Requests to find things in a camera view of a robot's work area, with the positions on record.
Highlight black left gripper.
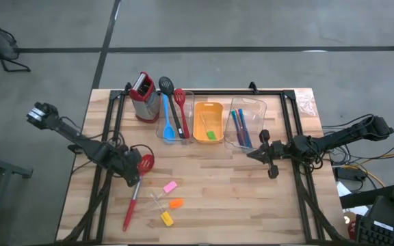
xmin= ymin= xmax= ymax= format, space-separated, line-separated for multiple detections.
xmin=107 ymin=145 xmax=143 ymax=187

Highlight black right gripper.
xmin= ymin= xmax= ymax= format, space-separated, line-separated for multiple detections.
xmin=247 ymin=128 xmax=309 ymax=180

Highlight blue iridescent cutlery piece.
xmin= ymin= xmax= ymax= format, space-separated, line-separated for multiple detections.
xmin=237 ymin=107 xmax=253 ymax=149

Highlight pink spatula clear handle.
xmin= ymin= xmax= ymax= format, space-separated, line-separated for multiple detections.
xmin=153 ymin=180 xmax=179 ymax=202

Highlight copper coloured cutlery piece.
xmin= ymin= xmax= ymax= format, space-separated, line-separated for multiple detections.
xmin=234 ymin=108 xmax=249 ymax=148

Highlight clear plastic bin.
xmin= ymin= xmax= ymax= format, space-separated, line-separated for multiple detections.
xmin=223 ymin=96 xmax=268 ymax=152
xmin=155 ymin=90 xmax=196 ymax=144

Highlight orange spatula clear handle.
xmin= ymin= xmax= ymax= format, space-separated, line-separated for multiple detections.
xmin=144 ymin=197 xmax=185 ymax=212

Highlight blue silicone spoon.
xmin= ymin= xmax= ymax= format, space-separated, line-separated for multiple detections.
xmin=161 ymin=92 xmax=177 ymax=142

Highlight red silicone slotted spatula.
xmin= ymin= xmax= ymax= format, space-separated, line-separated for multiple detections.
xmin=173 ymin=87 xmax=191 ymax=139

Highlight black slotted spoon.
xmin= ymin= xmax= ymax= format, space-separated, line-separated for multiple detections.
xmin=158 ymin=76 xmax=186 ymax=139

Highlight orange plastic bin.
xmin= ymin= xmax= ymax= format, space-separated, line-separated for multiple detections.
xmin=192 ymin=100 xmax=225 ymax=144

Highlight clear plastic bag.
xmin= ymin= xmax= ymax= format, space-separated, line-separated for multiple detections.
xmin=294 ymin=94 xmax=319 ymax=119

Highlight red steel box grater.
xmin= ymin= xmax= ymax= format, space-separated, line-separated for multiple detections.
xmin=129 ymin=71 xmax=161 ymax=124

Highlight white paper sheet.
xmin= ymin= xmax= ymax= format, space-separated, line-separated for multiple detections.
xmin=336 ymin=182 xmax=369 ymax=217

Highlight black power adapter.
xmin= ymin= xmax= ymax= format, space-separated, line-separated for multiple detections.
xmin=335 ymin=166 xmax=368 ymax=182

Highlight black monitor base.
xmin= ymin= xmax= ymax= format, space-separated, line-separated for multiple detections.
xmin=339 ymin=184 xmax=394 ymax=210

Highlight black desk device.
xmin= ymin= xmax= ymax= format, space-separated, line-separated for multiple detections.
xmin=367 ymin=196 xmax=394 ymax=227

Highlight black keyboard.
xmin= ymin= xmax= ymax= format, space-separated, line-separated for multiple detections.
xmin=354 ymin=214 xmax=394 ymax=246

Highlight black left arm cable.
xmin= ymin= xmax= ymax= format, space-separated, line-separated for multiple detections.
xmin=128 ymin=143 xmax=155 ymax=161

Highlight yellow spatula clear handle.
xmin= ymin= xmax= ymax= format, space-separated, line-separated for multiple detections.
xmin=150 ymin=191 xmax=174 ymax=227

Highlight black aluminium table frame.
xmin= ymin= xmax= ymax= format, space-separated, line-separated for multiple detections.
xmin=60 ymin=81 xmax=352 ymax=245

